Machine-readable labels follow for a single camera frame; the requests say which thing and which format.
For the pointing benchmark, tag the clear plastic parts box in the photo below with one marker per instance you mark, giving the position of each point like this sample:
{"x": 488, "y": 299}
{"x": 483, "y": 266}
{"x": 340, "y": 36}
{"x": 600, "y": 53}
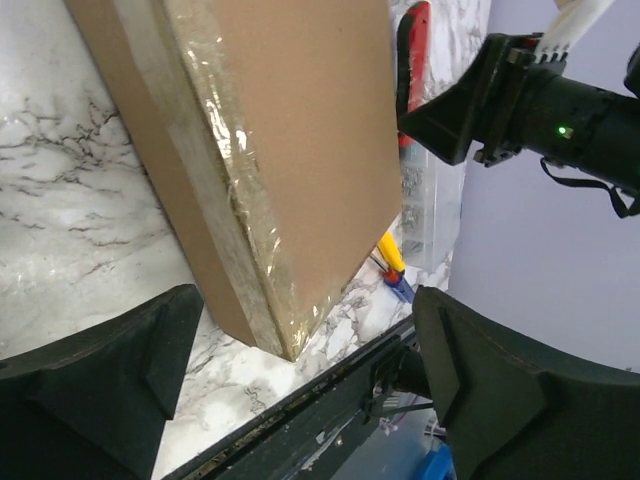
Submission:
{"x": 432, "y": 201}

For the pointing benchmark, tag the brown cardboard express box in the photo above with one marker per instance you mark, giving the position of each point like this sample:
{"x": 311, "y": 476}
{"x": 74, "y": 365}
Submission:
{"x": 268, "y": 130}

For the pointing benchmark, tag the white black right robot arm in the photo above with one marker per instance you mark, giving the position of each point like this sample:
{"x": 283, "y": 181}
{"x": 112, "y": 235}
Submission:
{"x": 616, "y": 145}

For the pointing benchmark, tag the red black utility knife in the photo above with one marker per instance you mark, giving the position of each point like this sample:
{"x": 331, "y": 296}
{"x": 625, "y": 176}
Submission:
{"x": 412, "y": 49}

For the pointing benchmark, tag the blue red handled screwdriver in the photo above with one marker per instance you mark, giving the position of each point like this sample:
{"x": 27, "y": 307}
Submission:
{"x": 395, "y": 281}

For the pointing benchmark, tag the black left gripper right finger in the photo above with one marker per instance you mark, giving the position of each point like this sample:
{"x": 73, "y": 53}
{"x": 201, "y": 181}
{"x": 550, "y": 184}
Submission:
{"x": 515, "y": 408}

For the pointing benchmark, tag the black front mounting rail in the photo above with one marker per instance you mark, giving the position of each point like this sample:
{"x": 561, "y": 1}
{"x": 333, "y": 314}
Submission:
{"x": 312, "y": 432}

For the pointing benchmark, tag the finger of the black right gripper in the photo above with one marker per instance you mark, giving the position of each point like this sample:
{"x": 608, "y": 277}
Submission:
{"x": 478, "y": 107}

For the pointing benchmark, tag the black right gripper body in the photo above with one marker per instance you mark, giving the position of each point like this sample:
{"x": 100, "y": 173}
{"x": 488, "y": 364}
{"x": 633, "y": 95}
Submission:
{"x": 533, "y": 106}

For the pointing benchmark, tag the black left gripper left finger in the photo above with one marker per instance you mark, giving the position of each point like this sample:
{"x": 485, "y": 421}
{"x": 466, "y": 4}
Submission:
{"x": 93, "y": 405}

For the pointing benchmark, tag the yellow handled screwdriver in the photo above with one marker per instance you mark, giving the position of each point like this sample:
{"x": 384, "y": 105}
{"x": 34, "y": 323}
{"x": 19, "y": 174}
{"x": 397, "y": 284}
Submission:
{"x": 391, "y": 253}

